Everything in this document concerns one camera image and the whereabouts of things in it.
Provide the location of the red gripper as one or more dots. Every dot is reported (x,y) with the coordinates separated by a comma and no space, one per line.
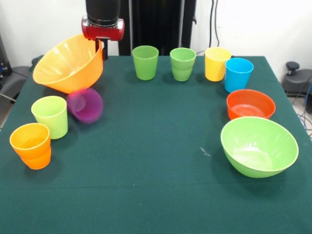
(102,33)

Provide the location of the large orange bowl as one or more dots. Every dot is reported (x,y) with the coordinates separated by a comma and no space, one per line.
(73,83)

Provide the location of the purple cup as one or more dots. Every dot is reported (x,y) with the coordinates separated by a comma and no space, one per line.
(90,112)

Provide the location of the lime green cup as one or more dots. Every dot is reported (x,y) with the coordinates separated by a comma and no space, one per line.
(53,124)

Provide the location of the grey black device base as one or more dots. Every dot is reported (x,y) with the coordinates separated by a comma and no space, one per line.
(14,78)
(297,83)

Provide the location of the black equipment box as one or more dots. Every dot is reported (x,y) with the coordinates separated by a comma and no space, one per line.
(3,61)

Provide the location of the dark green tablecloth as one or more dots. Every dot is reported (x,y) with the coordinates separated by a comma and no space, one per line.
(146,146)

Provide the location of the yellow cup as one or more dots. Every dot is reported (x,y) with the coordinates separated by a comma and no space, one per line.
(214,70)

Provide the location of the orange cup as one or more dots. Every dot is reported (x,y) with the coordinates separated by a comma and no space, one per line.
(36,163)
(26,136)

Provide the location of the blue cup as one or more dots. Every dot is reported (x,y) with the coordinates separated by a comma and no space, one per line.
(236,80)

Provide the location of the red bowl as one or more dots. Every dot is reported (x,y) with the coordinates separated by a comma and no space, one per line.
(268,107)

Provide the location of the large green bowl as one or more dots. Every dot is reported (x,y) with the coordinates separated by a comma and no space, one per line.
(256,168)

